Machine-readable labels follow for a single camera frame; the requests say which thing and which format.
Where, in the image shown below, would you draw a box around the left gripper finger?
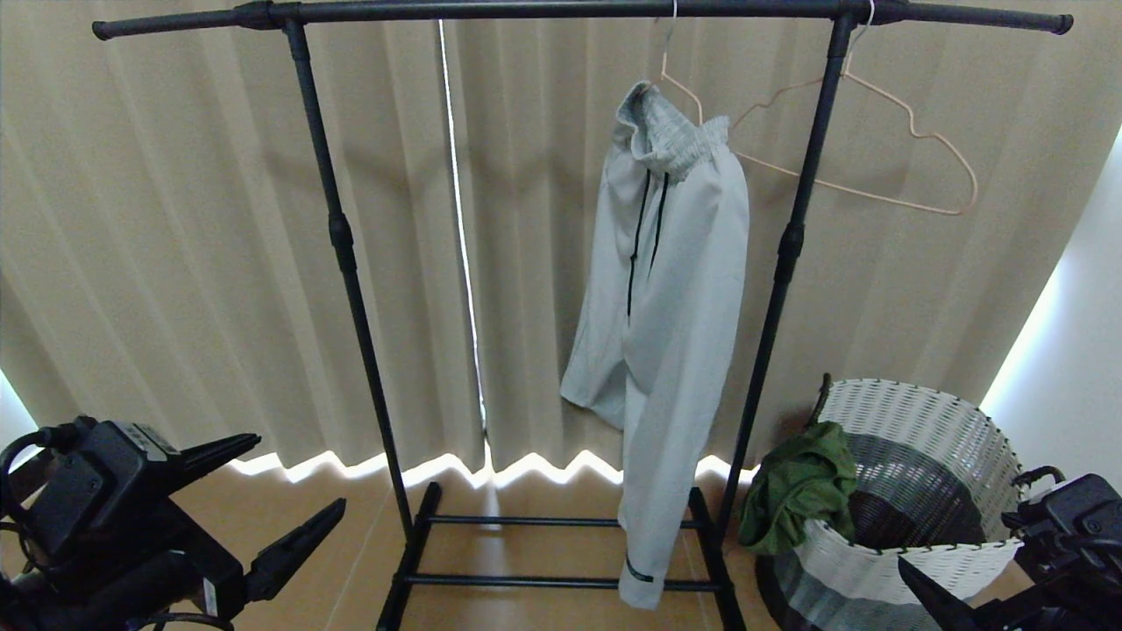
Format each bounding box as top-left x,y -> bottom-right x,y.
245,498 -> 347,604
180,432 -> 262,492

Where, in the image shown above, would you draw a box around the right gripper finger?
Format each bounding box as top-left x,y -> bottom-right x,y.
898,557 -> 983,631

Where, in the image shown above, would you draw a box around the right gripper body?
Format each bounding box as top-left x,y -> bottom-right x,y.
971,561 -> 1122,631

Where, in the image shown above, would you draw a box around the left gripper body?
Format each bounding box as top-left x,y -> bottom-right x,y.
0,504 -> 246,631

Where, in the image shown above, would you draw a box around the green garment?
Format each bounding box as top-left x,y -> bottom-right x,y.
736,421 -> 860,557

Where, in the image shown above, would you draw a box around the pale grey shorts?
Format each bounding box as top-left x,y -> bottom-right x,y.
559,81 -> 752,612

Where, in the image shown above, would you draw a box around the pink clothes hanger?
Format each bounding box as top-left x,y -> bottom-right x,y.
657,0 -> 707,125
732,4 -> 980,217

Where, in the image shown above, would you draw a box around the white laundry basket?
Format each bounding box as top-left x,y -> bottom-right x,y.
754,377 -> 1066,631

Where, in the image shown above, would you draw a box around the black clothes rack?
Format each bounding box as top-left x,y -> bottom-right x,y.
92,0 -> 1075,631

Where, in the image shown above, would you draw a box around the beige curtain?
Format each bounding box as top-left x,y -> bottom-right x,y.
0,0 -> 1122,492

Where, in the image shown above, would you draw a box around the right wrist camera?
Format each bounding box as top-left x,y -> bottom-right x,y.
1002,473 -> 1122,566

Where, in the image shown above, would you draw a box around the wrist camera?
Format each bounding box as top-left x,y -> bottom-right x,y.
0,419 -> 187,571
1002,473 -> 1122,566

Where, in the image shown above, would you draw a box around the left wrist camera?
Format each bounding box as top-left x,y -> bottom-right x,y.
0,419 -> 187,571

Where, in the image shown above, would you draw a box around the black cable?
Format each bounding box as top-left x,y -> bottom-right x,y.
0,424 -> 84,527

